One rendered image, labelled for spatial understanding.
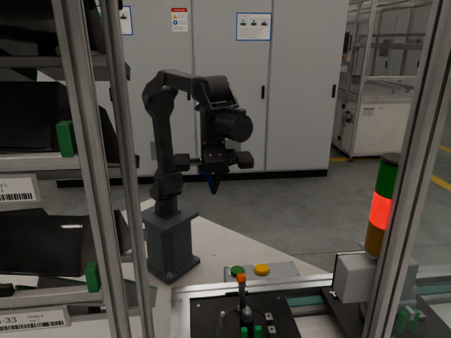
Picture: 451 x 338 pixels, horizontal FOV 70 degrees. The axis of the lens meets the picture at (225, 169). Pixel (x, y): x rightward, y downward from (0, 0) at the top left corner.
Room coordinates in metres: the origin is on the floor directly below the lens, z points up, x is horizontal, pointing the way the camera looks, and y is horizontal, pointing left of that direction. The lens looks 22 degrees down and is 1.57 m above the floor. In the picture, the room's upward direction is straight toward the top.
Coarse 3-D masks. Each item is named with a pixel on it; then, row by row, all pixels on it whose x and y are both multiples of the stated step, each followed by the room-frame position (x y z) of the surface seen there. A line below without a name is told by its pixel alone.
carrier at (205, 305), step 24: (192, 312) 0.59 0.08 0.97; (216, 312) 0.59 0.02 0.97; (240, 312) 0.56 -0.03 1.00; (264, 312) 0.57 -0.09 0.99; (288, 312) 0.59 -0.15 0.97; (192, 336) 0.52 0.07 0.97; (216, 336) 0.50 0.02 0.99; (240, 336) 0.50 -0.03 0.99; (264, 336) 0.50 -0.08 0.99; (288, 336) 0.52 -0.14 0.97
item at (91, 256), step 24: (0, 216) 0.35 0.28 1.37; (24, 216) 0.35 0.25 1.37; (48, 216) 0.35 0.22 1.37; (72, 216) 0.35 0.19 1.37; (120, 216) 0.45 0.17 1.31; (0, 240) 0.34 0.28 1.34; (24, 240) 0.34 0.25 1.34; (48, 240) 0.33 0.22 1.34; (72, 240) 0.33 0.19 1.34; (120, 240) 0.44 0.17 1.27; (144, 240) 0.55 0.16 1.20; (0, 264) 0.32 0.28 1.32; (24, 264) 0.32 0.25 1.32; (48, 264) 0.32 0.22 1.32; (72, 264) 0.32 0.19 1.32
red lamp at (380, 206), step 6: (378, 198) 0.43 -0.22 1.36; (384, 198) 0.42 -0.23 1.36; (372, 204) 0.44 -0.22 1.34; (378, 204) 0.42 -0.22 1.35; (384, 204) 0.42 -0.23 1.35; (390, 204) 0.41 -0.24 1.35; (372, 210) 0.43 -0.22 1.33; (378, 210) 0.42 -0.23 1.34; (384, 210) 0.41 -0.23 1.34; (372, 216) 0.43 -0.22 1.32; (378, 216) 0.42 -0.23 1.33; (384, 216) 0.41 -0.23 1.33; (372, 222) 0.43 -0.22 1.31; (378, 222) 0.42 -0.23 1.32; (384, 222) 0.41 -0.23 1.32; (384, 228) 0.41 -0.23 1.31
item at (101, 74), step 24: (0, 0) 0.35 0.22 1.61; (24, 0) 0.35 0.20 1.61; (48, 0) 0.36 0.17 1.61; (0, 24) 0.40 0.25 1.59; (24, 24) 0.40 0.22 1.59; (48, 24) 0.40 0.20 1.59; (96, 24) 0.46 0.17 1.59; (24, 48) 0.46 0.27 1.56; (96, 48) 0.45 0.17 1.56; (48, 72) 0.54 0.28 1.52; (96, 72) 0.53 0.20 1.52
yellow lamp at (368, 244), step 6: (372, 228) 0.42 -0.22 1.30; (378, 228) 0.42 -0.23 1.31; (366, 234) 0.44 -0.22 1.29; (372, 234) 0.42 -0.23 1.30; (378, 234) 0.42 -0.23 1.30; (366, 240) 0.43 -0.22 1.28; (372, 240) 0.42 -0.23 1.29; (378, 240) 0.41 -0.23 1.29; (366, 246) 0.43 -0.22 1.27; (372, 246) 0.42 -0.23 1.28; (378, 246) 0.41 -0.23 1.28; (372, 252) 0.42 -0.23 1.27; (378, 252) 0.41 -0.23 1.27
